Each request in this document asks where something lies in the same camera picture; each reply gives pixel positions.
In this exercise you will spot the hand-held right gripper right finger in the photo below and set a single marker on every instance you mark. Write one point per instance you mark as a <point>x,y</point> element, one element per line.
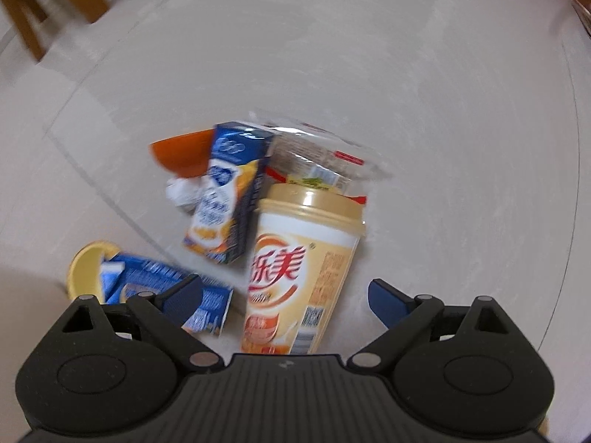
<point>387,303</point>

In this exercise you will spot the crumpled white tissue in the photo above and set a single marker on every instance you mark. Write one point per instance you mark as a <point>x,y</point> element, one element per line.
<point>184,194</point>

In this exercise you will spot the orange peel half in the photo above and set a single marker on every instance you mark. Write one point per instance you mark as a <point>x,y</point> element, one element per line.
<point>184,152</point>

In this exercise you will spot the clear plastic wrapper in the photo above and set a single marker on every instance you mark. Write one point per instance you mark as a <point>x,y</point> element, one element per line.
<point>314,157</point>

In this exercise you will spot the blue juice carton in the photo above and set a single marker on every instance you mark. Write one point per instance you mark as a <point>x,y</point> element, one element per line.
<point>221,194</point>

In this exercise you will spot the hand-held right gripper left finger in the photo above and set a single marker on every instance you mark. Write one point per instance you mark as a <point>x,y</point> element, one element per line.
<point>182,299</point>

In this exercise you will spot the beige milk tea cup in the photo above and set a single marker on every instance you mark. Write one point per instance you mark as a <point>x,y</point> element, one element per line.
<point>295,277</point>

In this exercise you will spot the wooden chair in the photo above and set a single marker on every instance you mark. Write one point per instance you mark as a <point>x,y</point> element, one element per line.
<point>18,4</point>

